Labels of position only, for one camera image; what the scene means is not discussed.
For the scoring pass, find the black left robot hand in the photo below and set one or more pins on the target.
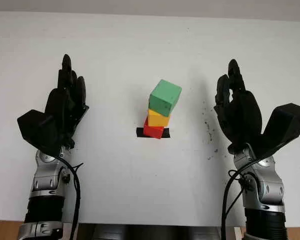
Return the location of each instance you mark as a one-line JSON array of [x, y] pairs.
[[65, 105]]

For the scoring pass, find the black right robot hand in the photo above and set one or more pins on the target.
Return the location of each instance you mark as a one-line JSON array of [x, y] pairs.
[[242, 115]]

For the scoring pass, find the green cube block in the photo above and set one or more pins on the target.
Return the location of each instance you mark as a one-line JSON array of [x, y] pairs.
[[165, 97]]

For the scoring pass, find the yellow cube block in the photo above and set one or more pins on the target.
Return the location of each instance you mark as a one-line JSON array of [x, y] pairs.
[[157, 120]]

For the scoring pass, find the red cube block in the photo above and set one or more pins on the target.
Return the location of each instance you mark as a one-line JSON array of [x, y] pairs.
[[152, 132]]

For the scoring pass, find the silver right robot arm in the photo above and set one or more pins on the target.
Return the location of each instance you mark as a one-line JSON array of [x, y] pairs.
[[267, 190]]

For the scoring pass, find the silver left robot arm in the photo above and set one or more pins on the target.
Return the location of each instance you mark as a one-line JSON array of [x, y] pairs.
[[45, 180]]

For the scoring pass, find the black tape strip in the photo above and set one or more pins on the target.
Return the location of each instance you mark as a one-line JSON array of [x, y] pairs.
[[139, 132]]

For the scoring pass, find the dark robot torso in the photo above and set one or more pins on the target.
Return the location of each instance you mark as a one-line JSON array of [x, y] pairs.
[[152, 233]]

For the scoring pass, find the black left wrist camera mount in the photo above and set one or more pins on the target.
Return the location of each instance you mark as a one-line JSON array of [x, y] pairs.
[[37, 127]]

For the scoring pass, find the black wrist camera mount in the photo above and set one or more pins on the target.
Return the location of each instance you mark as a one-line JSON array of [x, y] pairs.
[[287, 122], [37, 127]]

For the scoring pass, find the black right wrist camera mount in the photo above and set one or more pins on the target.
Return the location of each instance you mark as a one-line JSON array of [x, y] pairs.
[[287, 122]]

